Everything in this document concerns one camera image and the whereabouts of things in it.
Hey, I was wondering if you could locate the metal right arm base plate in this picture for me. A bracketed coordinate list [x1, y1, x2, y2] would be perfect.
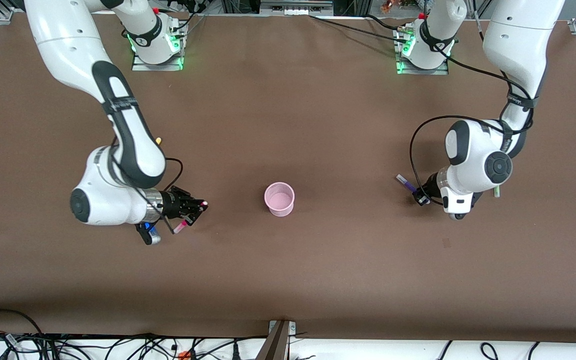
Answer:
[131, 25, 188, 72]

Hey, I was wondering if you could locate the purple marker pen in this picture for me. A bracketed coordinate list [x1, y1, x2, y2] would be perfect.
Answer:
[396, 173, 419, 194]

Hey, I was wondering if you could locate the black tangled cable bundle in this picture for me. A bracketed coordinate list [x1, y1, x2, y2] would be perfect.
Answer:
[0, 330, 269, 360]

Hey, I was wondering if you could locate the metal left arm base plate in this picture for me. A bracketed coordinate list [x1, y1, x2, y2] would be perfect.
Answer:
[393, 27, 450, 76]

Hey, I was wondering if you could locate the pink marker pen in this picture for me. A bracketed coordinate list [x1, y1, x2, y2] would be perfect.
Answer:
[172, 200, 209, 235]

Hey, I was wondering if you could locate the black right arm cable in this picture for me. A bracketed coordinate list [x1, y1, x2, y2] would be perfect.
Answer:
[108, 135, 185, 235]

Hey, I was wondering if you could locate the black looped floor cable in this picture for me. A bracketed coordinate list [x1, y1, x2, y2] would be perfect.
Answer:
[0, 308, 45, 337]

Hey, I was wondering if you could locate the grey electronics box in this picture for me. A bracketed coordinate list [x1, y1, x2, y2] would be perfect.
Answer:
[259, 0, 335, 17]

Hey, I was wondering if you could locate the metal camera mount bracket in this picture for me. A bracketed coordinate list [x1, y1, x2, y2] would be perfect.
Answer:
[255, 320, 297, 360]

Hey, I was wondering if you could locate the pink cup holder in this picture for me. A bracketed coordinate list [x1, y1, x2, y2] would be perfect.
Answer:
[264, 182, 296, 218]

